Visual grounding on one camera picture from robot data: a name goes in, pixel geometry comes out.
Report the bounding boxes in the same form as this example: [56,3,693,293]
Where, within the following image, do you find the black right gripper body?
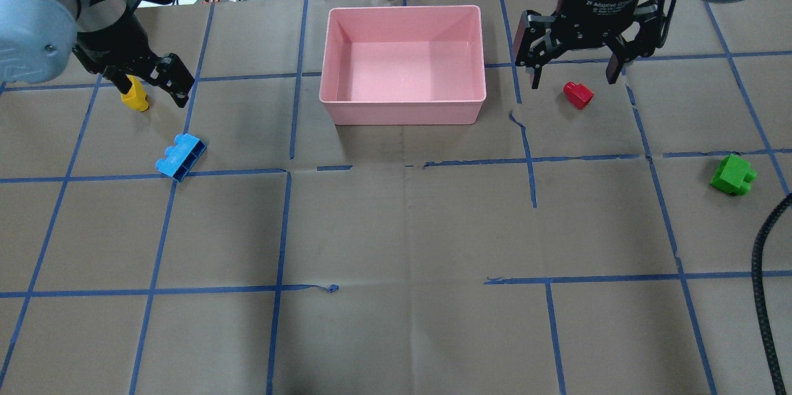
[544,0,656,52]

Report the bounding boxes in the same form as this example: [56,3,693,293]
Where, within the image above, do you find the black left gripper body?
[72,5,157,82]

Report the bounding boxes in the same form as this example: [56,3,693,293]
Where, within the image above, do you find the blue toy block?
[155,133,207,183]

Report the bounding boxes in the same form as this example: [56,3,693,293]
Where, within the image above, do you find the green toy block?
[710,154,758,196]

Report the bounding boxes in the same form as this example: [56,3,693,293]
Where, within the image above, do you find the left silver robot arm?
[1,0,195,112]

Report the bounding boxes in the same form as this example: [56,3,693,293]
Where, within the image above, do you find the pink plastic box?
[319,4,487,125]

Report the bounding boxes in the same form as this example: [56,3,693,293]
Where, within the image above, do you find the yellow toy block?
[121,74,149,113]

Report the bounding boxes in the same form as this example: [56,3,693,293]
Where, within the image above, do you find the red toy block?
[562,82,595,110]

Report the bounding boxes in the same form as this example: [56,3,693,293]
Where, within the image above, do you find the right gripper braided cable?
[751,192,792,395]

